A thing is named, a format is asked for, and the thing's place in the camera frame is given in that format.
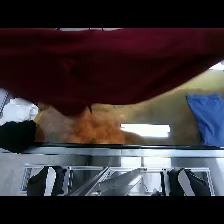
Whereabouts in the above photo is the blue garment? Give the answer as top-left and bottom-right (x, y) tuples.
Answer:
(186, 93), (224, 148)

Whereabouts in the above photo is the dark red shirt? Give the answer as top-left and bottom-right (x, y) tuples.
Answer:
(0, 28), (224, 117)

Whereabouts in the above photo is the silver frame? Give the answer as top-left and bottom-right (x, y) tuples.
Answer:
(0, 145), (224, 197)

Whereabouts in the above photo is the black garment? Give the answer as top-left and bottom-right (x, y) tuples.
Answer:
(0, 120), (38, 154)

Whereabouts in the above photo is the white garment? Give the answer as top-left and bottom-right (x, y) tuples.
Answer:
(0, 97), (40, 127)

